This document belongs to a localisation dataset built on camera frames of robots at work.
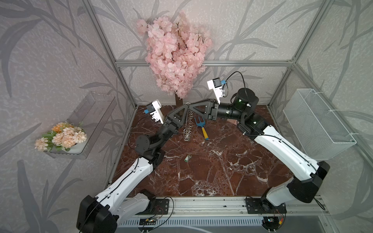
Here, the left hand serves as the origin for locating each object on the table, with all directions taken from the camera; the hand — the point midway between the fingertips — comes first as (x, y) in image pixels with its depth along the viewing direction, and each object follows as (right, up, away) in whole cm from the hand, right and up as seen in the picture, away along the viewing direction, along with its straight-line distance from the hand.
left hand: (188, 111), depth 52 cm
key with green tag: (-3, -28, +40) cm, 49 cm away
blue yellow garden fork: (+7, -8, +56) cm, 57 cm away
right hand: (+1, +1, +1) cm, 2 cm away
